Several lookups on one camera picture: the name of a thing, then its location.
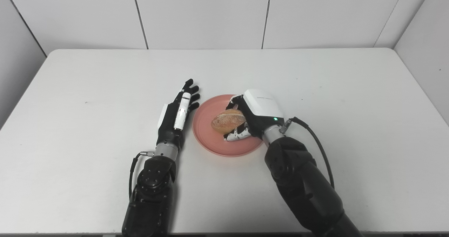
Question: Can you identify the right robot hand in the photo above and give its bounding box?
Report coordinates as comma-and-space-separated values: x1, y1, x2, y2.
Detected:
223, 89, 285, 142

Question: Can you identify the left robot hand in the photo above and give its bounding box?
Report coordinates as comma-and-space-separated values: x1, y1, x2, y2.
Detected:
156, 78, 201, 151

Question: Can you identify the bread roll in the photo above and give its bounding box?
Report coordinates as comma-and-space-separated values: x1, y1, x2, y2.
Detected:
211, 109, 247, 134

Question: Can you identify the pink plate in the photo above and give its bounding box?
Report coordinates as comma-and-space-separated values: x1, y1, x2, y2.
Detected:
192, 94, 264, 157

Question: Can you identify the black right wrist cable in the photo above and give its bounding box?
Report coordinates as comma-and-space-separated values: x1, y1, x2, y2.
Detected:
279, 116, 335, 190

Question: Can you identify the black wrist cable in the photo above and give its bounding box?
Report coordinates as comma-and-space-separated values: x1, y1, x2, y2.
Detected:
128, 151, 155, 199
279, 116, 335, 190

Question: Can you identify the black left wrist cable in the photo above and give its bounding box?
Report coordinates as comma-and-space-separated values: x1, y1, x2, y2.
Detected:
128, 151, 155, 199

